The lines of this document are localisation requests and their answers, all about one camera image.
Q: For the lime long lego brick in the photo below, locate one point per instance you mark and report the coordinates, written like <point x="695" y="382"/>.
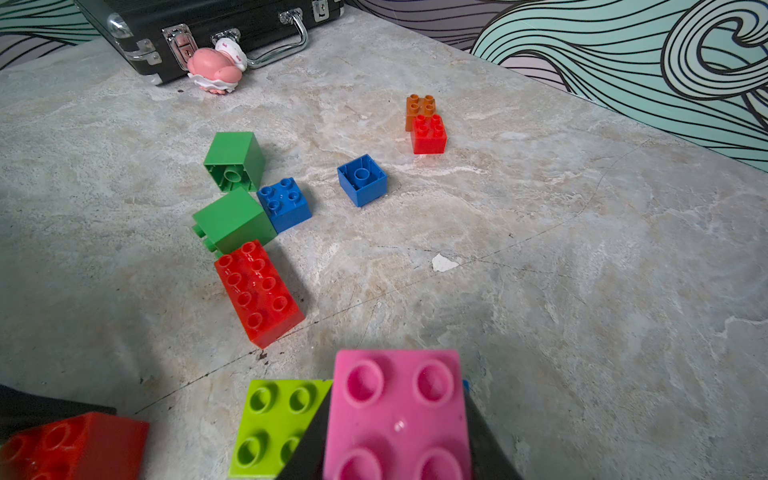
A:
<point x="275" y="417"/>

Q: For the orange lego brick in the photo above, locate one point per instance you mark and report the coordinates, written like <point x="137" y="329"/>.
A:
<point x="415" y="106"/>

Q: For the blue lego brick left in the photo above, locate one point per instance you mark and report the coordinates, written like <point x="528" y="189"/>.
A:
<point x="284" y="204"/>

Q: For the pink small toy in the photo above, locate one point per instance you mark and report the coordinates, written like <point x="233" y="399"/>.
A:
<point x="218" y="70"/>

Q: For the red lego brick back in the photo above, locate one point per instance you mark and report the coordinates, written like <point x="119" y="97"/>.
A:
<point x="428" y="135"/>

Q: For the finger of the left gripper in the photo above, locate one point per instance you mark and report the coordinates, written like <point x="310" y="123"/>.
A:
<point x="21" y="411"/>

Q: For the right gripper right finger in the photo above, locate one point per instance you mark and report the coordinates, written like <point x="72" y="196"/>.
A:
<point x="488" y="460"/>

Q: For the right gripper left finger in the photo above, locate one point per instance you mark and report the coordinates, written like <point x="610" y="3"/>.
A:
<point x="306" y="463"/>

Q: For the red long lego brick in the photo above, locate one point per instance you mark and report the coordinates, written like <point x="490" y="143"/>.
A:
<point x="261" y="300"/>

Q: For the blue lego brick back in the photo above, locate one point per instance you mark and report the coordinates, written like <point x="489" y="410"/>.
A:
<point x="362" y="180"/>

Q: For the red square lego brick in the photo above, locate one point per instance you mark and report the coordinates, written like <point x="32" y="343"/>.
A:
<point x="89" y="446"/>

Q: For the green lego brick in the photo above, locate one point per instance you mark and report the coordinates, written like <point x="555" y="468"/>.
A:
<point x="235" y="160"/>
<point x="231" y="221"/>

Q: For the black case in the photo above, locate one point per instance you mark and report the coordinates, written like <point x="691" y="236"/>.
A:
<point x="158" y="38"/>

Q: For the magenta lego brick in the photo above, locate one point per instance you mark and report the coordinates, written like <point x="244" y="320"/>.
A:
<point x="397" y="414"/>

